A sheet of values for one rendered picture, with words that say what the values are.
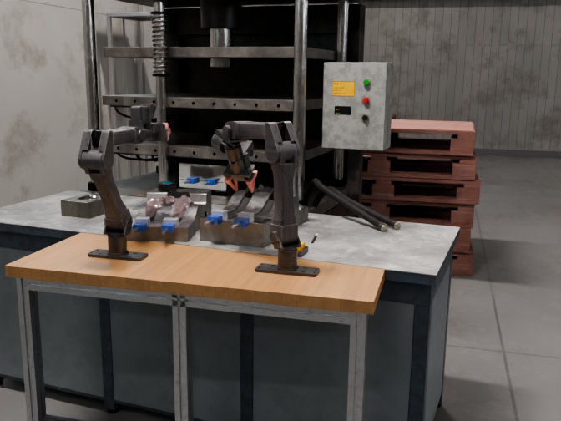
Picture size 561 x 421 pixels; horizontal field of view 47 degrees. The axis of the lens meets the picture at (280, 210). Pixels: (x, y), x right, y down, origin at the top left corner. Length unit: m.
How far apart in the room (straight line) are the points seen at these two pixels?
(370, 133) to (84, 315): 1.50
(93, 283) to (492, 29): 10.56
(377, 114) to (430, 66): 9.05
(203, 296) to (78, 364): 1.09
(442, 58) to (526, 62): 1.42
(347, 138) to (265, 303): 1.34
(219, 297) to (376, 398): 0.74
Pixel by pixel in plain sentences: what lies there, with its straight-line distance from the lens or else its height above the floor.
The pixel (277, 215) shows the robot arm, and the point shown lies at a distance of 2.01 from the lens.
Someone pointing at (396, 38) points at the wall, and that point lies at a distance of 12.08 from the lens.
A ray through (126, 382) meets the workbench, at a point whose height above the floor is 0.16.
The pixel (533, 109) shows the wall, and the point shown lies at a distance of 12.13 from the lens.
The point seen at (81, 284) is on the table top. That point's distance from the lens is 2.13.
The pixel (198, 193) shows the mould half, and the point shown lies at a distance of 2.77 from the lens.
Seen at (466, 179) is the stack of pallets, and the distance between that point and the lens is 4.67.
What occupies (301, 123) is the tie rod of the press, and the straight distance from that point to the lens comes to 2.98.
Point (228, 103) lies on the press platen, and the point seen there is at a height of 1.27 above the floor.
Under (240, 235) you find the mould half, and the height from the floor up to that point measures 0.84.
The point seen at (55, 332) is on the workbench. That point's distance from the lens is 2.94.
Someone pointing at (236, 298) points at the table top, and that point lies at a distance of 1.91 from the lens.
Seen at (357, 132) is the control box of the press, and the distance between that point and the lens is 3.03.
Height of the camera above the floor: 1.42
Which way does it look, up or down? 12 degrees down
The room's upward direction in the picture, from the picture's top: 1 degrees clockwise
